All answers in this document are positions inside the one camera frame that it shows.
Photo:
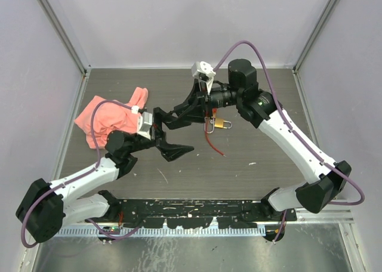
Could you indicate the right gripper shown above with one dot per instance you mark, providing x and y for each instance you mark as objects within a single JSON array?
[{"x": 192, "y": 108}]

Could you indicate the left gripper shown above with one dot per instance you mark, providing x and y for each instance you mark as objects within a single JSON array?
[{"x": 170, "y": 151}]

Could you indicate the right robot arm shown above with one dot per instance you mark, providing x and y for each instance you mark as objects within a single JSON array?
[{"x": 324, "y": 177}]

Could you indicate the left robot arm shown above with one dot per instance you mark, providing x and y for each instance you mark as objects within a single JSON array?
[{"x": 49, "y": 206}]

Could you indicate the large brass padlock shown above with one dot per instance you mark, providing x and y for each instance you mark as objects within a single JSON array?
[{"x": 210, "y": 122}]

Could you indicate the small brass padlock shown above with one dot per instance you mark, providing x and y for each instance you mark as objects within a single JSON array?
[{"x": 222, "y": 124}]

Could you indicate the pink cloth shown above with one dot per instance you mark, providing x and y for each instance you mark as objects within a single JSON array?
[{"x": 98, "y": 123}]

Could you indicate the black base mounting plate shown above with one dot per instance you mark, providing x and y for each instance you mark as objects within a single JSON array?
[{"x": 188, "y": 214}]

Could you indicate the red cable seal lock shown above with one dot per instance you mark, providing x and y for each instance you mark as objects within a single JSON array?
[{"x": 210, "y": 139}]

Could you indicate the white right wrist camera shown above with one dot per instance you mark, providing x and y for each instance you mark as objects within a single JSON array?
[{"x": 203, "y": 71}]

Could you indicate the slotted cable duct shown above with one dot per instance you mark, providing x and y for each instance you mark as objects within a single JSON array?
[{"x": 211, "y": 231}]

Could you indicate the aluminium frame rail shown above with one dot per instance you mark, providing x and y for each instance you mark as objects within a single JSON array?
[{"x": 298, "y": 213}]

